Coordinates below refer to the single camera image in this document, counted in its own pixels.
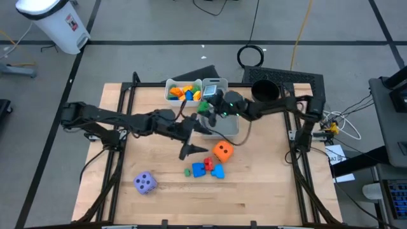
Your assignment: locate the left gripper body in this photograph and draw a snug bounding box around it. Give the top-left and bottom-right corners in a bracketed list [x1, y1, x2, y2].
[173, 114, 200, 144]

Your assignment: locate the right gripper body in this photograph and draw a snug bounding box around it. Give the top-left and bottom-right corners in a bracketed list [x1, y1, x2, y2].
[209, 90, 248, 119]

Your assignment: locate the white playing card box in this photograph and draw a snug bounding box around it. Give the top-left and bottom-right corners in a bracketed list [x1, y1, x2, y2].
[203, 85, 218, 98]

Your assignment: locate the orange foam die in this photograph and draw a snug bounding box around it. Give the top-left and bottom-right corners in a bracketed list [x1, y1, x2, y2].
[212, 140, 235, 164]

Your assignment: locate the light blue toy block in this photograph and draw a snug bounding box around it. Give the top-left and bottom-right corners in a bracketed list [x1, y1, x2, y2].
[210, 163, 226, 179]

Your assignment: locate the grey plastic bin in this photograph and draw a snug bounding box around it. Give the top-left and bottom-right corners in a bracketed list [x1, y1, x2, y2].
[199, 111, 240, 140]

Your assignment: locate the white plastic bin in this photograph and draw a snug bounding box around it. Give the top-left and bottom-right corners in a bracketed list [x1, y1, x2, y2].
[202, 78, 229, 102]
[163, 78, 204, 108]

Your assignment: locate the black flat board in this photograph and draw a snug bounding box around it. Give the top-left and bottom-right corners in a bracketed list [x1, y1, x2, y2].
[170, 64, 221, 84]

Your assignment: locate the purple foam die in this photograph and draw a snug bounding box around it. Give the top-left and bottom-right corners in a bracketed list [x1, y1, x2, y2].
[132, 171, 158, 195]

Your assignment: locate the black perforated panel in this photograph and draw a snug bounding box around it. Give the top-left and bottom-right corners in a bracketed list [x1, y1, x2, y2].
[242, 65, 326, 108]

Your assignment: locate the white paper sheet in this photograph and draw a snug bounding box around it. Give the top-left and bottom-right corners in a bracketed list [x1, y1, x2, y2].
[324, 144, 356, 184]

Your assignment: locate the black desk beam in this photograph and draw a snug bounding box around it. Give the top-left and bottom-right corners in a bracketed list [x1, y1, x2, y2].
[332, 146, 390, 177]

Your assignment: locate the grey desk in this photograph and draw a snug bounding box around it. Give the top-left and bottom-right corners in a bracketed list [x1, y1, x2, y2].
[368, 65, 407, 169]

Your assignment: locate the grey rounded device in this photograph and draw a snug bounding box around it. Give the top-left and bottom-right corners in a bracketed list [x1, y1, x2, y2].
[362, 183, 383, 201]

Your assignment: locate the white trash can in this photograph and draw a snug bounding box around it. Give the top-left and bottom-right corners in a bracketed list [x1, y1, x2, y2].
[15, 0, 92, 55]

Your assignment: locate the grey floor leg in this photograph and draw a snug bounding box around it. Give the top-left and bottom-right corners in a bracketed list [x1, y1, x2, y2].
[0, 62, 38, 79]

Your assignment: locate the black equipment stand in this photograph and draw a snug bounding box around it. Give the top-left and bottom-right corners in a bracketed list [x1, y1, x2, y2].
[0, 98, 14, 116]

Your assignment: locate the blue-lit keyboard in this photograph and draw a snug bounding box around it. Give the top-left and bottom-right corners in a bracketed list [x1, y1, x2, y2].
[382, 179, 407, 221]

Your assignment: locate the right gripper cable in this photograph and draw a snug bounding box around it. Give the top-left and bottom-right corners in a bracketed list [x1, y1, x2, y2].
[209, 120, 252, 147]

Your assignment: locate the black aluminium table frame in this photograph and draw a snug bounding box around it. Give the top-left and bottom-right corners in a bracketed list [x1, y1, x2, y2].
[76, 71, 343, 229]

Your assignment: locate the black floor cable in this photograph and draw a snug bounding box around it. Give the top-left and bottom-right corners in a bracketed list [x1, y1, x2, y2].
[191, 0, 228, 17]

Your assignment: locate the black hanging cable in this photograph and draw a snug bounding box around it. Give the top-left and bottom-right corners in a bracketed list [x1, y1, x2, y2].
[236, 0, 265, 69]

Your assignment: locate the yellow hanging cable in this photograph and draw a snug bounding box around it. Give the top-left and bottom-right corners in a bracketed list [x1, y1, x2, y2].
[289, 0, 314, 72]

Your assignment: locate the white cable bundle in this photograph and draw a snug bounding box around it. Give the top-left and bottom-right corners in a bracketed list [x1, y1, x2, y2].
[317, 109, 362, 141]

